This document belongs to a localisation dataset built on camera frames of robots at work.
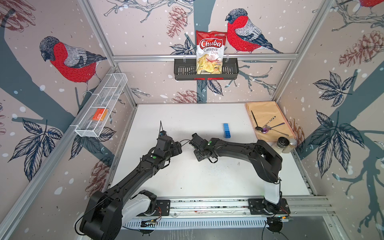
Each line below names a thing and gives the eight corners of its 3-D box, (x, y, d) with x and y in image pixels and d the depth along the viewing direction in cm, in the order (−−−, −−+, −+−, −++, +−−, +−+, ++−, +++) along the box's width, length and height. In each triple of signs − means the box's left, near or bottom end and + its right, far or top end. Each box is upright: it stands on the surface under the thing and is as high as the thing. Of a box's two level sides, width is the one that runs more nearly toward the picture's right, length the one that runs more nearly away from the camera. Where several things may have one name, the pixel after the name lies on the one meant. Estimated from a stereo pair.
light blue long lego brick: (225, 138, 101) (225, 135, 99) (223, 125, 108) (223, 123, 106) (230, 138, 101) (230, 135, 99) (227, 125, 108) (228, 123, 106)
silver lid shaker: (280, 152, 94) (287, 145, 86) (284, 145, 97) (292, 137, 89) (286, 156, 92) (294, 149, 84) (290, 149, 95) (299, 141, 87)
